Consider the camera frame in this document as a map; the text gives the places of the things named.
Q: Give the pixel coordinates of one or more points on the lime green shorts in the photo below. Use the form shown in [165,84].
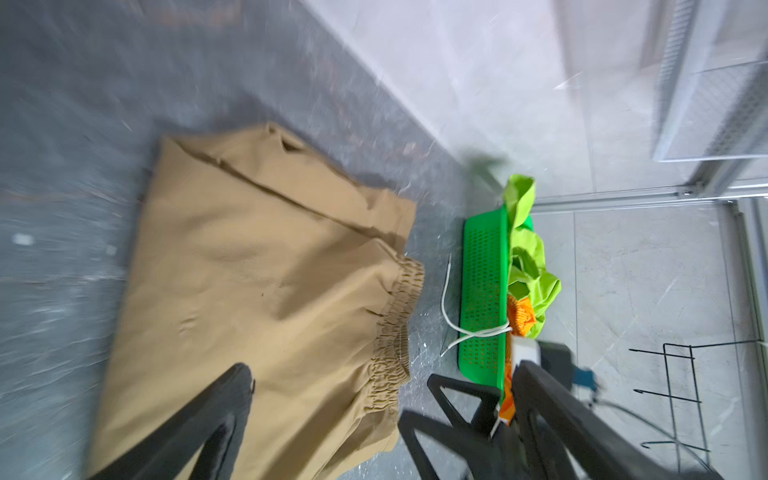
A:
[528,276]

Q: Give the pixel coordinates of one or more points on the white wire mesh basket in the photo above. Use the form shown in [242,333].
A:
[711,89]

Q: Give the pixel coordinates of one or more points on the green plastic basket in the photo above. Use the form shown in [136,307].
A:
[484,291]

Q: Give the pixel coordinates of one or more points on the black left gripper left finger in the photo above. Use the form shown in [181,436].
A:
[209,430]

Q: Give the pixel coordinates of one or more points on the black wire hook rack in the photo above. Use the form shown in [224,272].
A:
[687,353]

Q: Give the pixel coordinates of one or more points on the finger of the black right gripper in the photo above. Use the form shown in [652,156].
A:
[446,390]
[483,458]

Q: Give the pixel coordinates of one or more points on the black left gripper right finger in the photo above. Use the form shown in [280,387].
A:
[556,428]

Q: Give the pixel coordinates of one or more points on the tan khaki shorts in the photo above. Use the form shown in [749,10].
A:
[253,248]

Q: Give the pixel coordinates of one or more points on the orange shorts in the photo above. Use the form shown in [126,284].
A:
[521,317]

